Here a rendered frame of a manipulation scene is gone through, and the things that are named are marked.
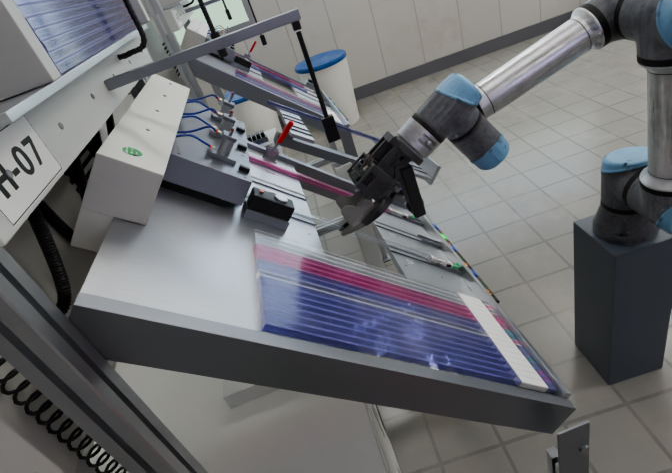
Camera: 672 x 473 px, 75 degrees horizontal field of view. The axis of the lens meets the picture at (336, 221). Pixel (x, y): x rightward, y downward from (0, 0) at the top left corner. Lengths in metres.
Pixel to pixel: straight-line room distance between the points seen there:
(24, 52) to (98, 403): 0.33
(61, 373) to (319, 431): 0.62
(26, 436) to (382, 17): 4.27
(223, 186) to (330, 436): 0.54
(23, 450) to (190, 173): 0.41
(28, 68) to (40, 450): 0.41
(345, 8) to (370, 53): 0.47
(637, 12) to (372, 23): 3.64
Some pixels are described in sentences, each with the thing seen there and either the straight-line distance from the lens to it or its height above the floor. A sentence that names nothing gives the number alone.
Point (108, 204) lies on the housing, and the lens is 0.63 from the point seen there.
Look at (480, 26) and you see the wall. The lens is 4.87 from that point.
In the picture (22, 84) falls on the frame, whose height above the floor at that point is 1.40.
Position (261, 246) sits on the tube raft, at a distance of 0.67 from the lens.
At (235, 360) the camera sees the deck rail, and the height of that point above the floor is 1.08.
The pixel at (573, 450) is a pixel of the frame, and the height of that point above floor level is 0.70.
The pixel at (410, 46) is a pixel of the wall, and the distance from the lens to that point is 4.64.
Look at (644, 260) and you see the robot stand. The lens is 1.40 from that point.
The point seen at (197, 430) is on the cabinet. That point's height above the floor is 0.62.
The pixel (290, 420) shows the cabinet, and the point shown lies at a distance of 1.03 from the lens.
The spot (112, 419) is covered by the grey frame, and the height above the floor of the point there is 1.11.
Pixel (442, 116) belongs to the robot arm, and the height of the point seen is 1.11.
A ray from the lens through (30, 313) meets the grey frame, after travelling 0.45.
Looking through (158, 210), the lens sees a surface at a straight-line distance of 0.68.
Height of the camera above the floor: 1.42
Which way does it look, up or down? 32 degrees down
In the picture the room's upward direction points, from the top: 20 degrees counter-clockwise
